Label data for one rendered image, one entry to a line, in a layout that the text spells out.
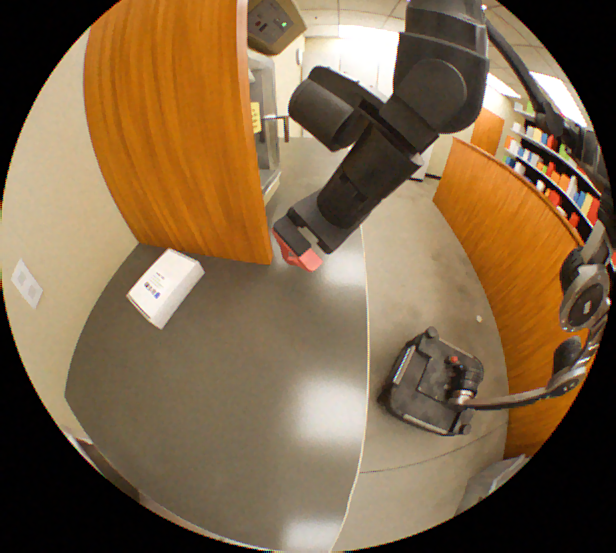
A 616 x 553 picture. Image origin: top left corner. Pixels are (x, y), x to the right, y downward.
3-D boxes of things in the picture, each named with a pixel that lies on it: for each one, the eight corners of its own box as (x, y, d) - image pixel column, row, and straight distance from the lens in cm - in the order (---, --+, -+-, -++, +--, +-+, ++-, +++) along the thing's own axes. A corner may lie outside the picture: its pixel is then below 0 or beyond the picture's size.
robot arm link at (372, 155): (429, 163, 14) (434, 152, 19) (356, 98, 15) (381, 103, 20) (369, 215, 17) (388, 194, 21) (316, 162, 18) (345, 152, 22)
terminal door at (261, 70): (244, 220, 45) (215, 38, 41) (279, 173, 70) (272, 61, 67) (247, 220, 45) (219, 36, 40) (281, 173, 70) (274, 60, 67)
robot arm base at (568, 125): (577, 159, 79) (581, 126, 82) (562, 143, 74) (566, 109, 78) (566, 153, 86) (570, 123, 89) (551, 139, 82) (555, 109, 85)
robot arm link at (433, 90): (480, 88, 12) (466, 104, 20) (318, 2, 17) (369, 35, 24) (356, 210, 15) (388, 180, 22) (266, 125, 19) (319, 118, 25)
